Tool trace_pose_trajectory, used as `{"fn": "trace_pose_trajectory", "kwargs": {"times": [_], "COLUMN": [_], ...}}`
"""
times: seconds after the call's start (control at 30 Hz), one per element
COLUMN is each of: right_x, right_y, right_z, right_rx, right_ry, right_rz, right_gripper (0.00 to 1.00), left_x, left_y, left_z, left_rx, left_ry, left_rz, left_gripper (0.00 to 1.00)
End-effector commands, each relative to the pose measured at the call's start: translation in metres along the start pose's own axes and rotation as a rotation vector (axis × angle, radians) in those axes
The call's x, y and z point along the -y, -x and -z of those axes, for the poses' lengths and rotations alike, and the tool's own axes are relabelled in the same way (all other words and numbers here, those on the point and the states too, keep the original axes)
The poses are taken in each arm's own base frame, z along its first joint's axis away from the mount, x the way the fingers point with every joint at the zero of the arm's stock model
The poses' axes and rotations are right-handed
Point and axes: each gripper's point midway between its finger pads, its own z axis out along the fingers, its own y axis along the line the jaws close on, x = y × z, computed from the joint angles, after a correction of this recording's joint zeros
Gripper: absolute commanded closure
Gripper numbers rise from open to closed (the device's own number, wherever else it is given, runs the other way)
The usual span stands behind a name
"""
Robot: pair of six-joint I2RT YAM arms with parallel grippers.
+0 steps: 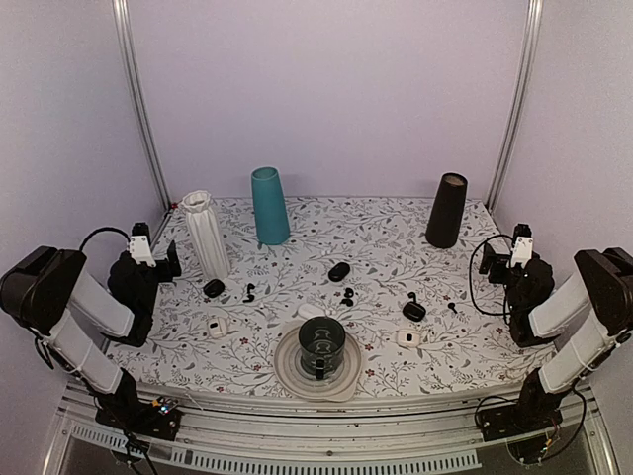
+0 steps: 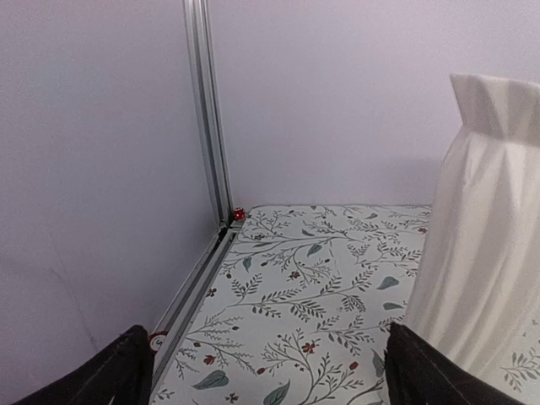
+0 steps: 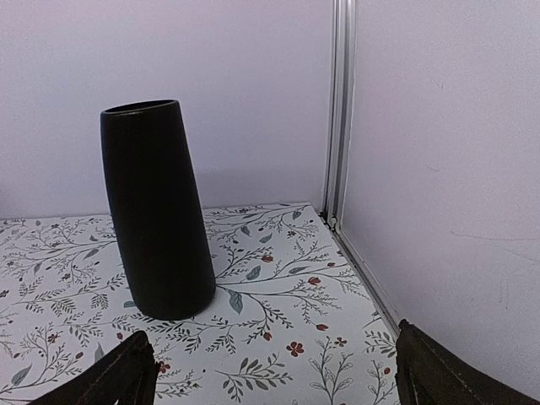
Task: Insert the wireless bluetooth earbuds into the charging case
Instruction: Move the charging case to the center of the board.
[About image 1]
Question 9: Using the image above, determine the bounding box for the cream earbud case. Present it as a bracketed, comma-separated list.
[208, 317, 228, 339]
[396, 329, 421, 348]

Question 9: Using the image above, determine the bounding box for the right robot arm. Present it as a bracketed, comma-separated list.
[481, 247, 632, 431]

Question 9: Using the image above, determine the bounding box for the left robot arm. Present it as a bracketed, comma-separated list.
[1, 236, 182, 429]

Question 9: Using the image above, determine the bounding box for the small black round case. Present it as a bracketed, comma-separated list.
[203, 279, 226, 298]

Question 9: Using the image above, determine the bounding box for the black case with gold line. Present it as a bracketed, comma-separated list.
[402, 301, 426, 323]

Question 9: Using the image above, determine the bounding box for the black oval earbud case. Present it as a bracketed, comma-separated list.
[327, 262, 350, 282]

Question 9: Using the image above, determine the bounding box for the dark brown vase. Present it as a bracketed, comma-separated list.
[425, 172, 468, 248]

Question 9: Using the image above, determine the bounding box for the white ribbed vase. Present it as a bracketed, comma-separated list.
[182, 190, 230, 280]

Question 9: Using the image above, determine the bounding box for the black stem earbud pair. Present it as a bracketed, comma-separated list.
[243, 283, 255, 303]

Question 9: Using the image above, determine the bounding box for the teal vase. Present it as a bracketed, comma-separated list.
[251, 166, 290, 245]

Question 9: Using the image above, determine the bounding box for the grey ceramic plate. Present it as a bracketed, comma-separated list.
[273, 325, 363, 403]

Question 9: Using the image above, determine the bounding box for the dark glass mug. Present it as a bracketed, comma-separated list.
[298, 316, 346, 381]

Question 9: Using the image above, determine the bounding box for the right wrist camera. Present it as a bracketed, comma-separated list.
[509, 224, 533, 268]

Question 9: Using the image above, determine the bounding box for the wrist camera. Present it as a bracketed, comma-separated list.
[509, 224, 533, 268]
[128, 222, 156, 268]

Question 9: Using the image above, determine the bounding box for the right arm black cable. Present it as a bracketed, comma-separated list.
[468, 234, 518, 326]

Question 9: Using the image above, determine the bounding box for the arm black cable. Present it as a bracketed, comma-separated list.
[78, 227, 133, 253]
[468, 234, 518, 326]

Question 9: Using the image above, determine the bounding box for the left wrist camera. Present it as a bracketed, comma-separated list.
[128, 222, 156, 268]

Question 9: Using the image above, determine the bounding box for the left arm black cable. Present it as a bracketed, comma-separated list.
[78, 227, 133, 253]

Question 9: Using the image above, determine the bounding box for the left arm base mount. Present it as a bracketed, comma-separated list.
[95, 397, 183, 441]

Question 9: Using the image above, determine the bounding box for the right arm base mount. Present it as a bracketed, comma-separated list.
[475, 404, 563, 441]

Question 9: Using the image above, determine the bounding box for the right aluminium frame post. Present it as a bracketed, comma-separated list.
[485, 0, 544, 215]

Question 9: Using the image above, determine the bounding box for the aluminium frame post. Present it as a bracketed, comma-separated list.
[485, 0, 544, 215]
[112, 0, 172, 211]

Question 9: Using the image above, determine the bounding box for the left aluminium frame post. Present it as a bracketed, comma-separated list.
[112, 0, 172, 211]

